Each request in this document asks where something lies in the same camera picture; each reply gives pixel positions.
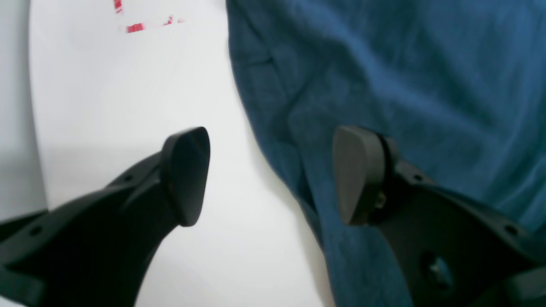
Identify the dark teal T-shirt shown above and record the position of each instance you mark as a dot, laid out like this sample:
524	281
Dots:
459	85

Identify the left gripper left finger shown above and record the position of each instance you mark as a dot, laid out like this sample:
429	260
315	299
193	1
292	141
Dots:
95	251

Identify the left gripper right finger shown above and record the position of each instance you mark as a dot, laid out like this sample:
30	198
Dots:
452	250

